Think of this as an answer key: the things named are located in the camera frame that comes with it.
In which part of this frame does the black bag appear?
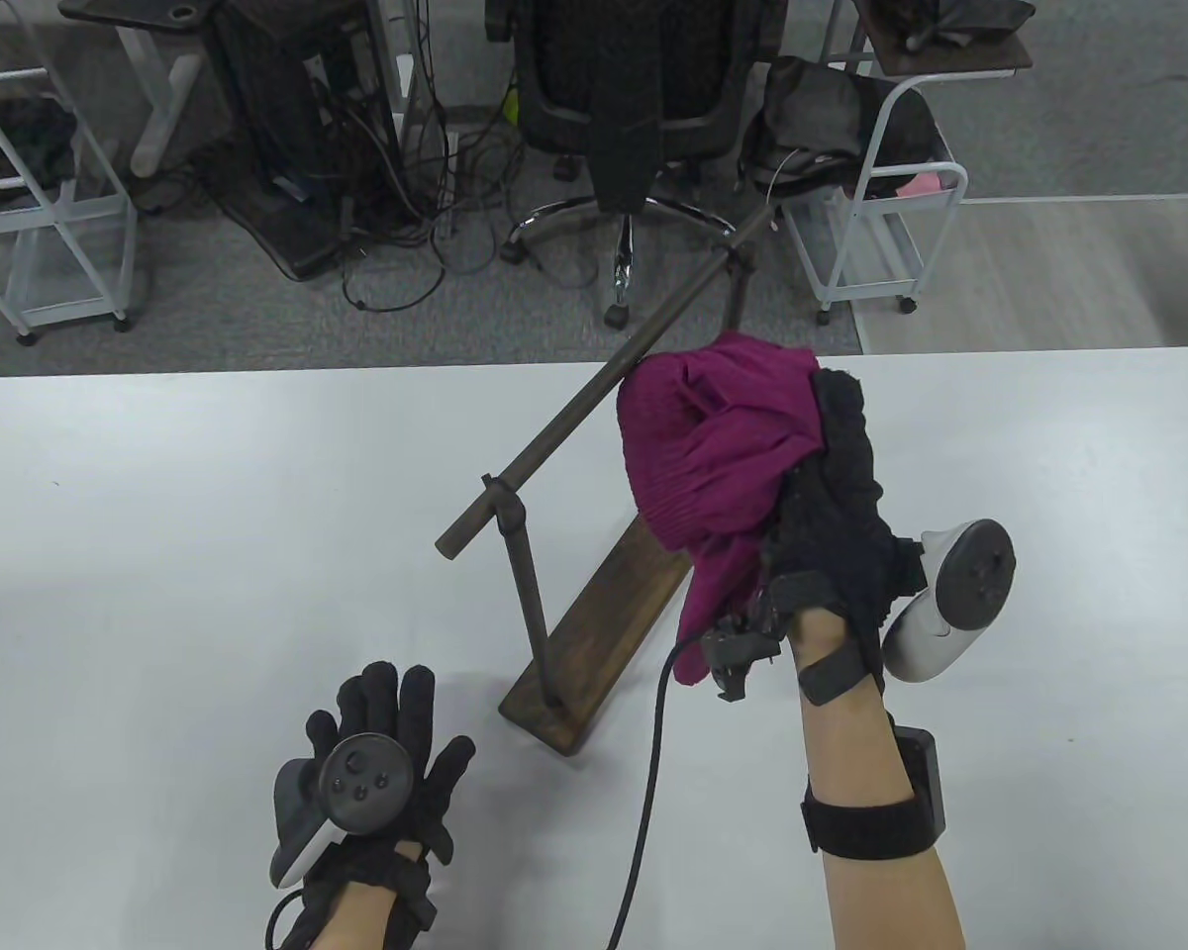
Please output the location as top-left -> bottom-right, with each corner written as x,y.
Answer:
741,54 -> 954,201

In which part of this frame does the black item on side table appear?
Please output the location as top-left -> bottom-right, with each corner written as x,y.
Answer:
869,0 -> 1037,52

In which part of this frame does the bundle of black cables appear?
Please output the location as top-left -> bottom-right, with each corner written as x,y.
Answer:
302,0 -> 555,316

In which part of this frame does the left glove white controller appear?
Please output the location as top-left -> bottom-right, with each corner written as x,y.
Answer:
271,730 -> 418,889

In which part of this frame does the white metal cart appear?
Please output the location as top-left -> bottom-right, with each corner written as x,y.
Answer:
770,71 -> 971,328
0,77 -> 141,348

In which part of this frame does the dark wooden hanging rack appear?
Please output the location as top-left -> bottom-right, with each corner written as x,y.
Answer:
435,202 -> 785,759

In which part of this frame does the black wrist strap with box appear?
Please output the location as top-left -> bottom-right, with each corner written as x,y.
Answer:
801,725 -> 947,860

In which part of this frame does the person's right forearm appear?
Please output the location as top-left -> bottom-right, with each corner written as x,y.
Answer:
790,606 -> 967,950

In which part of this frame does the person's left hand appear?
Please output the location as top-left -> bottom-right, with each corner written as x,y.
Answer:
277,662 -> 477,936

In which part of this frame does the right glove white controller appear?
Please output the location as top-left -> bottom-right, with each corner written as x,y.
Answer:
879,519 -> 1018,685

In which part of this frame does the dark desk with white leg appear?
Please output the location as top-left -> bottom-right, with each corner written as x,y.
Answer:
57,0 -> 231,180

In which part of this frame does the person's right hand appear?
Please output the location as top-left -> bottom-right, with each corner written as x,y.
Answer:
762,366 -> 929,706

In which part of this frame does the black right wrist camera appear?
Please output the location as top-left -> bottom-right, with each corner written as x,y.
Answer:
701,584 -> 785,705

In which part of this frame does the person's left forearm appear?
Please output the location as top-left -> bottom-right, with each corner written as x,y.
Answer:
307,879 -> 402,950

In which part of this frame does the brown top side table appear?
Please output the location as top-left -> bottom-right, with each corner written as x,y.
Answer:
820,0 -> 1037,82

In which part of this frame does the black garment on chair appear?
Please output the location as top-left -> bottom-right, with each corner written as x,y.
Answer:
582,0 -> 666,215

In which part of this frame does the black computer tower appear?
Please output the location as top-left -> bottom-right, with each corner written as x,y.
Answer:
204,0 -> 404,282

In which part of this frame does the black camera cable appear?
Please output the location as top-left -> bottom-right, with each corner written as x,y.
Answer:
606,633 -> 716,950

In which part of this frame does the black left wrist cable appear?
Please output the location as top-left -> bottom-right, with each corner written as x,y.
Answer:
261,886 -> 310,950

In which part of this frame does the glove white controller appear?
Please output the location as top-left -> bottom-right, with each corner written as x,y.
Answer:
271,730 -> 418,889
879,519 -> 1018,685

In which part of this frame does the black office chair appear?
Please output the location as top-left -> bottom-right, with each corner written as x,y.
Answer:
483,0 -> 791,331

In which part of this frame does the magenta knitted cloth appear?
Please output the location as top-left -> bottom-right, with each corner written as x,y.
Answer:
616,331 -> 822,690

